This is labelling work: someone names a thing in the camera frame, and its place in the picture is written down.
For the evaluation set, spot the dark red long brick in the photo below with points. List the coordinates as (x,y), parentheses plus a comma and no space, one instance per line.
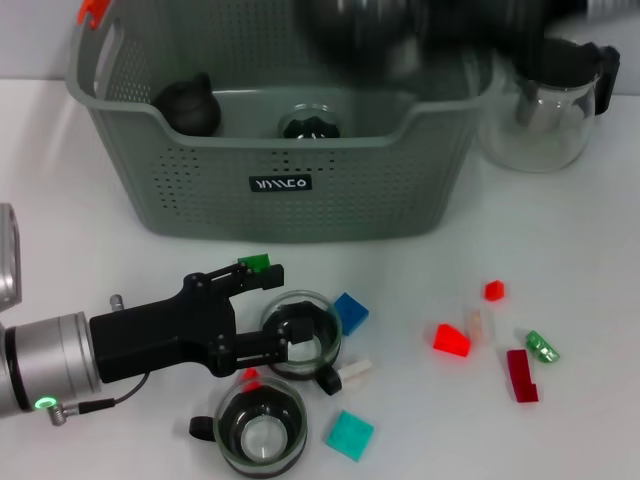
(522,380)

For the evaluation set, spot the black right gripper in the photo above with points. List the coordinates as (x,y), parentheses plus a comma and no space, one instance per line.
(500,25)

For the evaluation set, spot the green flat brick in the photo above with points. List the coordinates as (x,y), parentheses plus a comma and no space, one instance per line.
(254,261)

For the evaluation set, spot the small red brick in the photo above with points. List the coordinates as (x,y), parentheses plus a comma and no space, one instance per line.
(493,291)
(251,385)

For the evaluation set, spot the glass teacup with black base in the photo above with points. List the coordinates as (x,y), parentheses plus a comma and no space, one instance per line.
(320,350)
(311,127)
(360,40)
(260,440)

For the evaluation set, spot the orange-red slope brick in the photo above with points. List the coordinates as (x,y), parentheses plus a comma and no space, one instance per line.
(450,341)

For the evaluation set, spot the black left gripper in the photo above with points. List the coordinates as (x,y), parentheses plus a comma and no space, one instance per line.
(160,335)

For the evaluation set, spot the green transparent brick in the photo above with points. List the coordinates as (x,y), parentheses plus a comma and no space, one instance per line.
(541,346)

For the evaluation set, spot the dark clay teapot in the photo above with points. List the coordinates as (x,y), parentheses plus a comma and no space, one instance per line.
(192,110)

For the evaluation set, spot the white brick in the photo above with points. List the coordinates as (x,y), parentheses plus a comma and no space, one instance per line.
(356,371)

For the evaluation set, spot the teal square brick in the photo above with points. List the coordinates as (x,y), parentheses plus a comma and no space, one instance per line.
(350,435)

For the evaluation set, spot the grey perforated storage bin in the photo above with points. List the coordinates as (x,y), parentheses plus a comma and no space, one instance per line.
(250,210)

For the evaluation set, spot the glass teapot with black lid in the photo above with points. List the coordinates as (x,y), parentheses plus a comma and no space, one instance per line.
(545,135)

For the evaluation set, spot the blue square brick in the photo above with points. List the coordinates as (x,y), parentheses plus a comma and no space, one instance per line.
(350,312)

